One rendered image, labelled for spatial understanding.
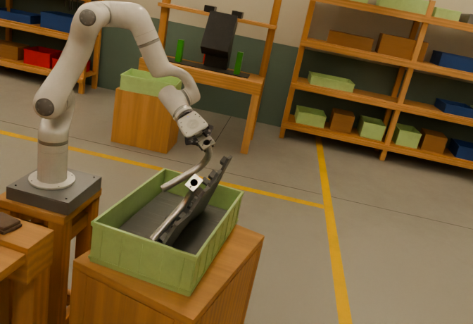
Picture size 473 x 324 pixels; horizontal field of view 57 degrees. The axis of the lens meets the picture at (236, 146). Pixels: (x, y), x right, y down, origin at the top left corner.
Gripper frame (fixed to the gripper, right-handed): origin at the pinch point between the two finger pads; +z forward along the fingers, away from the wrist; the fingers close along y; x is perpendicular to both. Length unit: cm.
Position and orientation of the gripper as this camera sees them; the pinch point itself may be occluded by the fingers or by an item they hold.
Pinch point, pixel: (206, 144)
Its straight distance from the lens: 169.0
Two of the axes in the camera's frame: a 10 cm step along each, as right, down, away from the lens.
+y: 8.2, -5.1, 2.5
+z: 5.7, 7.0, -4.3
